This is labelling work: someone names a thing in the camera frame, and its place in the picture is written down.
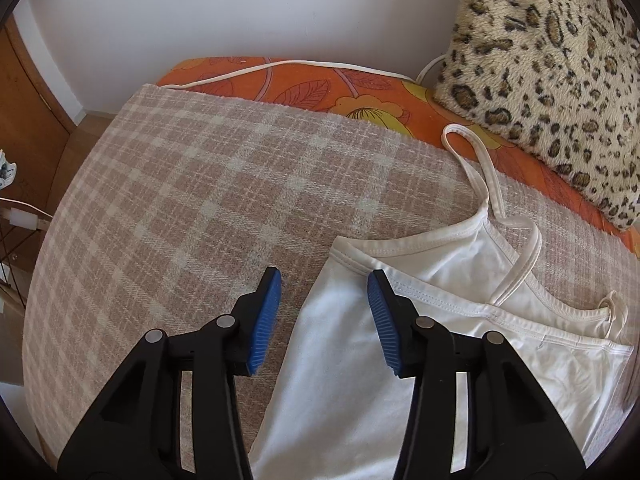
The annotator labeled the leopard print cushion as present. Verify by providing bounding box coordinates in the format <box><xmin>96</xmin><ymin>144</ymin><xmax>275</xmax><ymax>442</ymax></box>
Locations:
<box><xmin>434</xmin><ymin>0</ymin><xmax>639</xmax><ymax>230</ymax></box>

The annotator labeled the white charger with cable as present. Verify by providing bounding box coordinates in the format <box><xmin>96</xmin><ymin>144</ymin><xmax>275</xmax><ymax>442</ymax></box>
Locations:
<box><xmin>1</xmin><ymin>197</ymin><xmax>53</xmax><ymax>231</ymax></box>

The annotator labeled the white camisole top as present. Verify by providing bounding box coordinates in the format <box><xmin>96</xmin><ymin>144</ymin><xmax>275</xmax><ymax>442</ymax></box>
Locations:
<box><xmin>250</xmin><ymin>124</ymin><xmax>634</xmax><ymax>479</ymax></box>

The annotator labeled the orange floral bed sheet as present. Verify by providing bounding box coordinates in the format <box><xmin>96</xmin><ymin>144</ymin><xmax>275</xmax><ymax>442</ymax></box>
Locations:
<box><xmin>157</xmin><ymin>56</ymin><xmax>639</xmax><ymax>255</ymax></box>

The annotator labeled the wooden bedside furniture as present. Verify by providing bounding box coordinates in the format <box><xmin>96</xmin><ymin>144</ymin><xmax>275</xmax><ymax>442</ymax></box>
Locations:
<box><xmin>0</xmin><ymin>14</ymin><xmax>76</xmax><ymax>311</ymax></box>

